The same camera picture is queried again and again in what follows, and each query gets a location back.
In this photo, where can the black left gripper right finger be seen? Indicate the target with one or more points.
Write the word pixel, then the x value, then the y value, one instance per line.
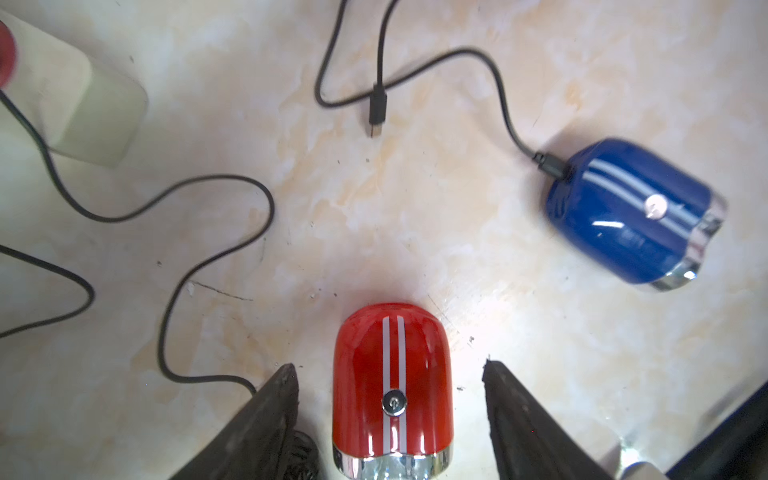
pixel 527 442

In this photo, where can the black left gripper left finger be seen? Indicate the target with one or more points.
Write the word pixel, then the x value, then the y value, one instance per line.
pixel 256 443

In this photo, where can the red shaver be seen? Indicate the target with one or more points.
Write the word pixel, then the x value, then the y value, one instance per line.
pixel 392 394

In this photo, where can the blue shaver right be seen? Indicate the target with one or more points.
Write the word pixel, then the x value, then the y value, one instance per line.
pixel 636 214

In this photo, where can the white power strip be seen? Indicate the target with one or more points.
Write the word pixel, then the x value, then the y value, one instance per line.
pixel 83 109

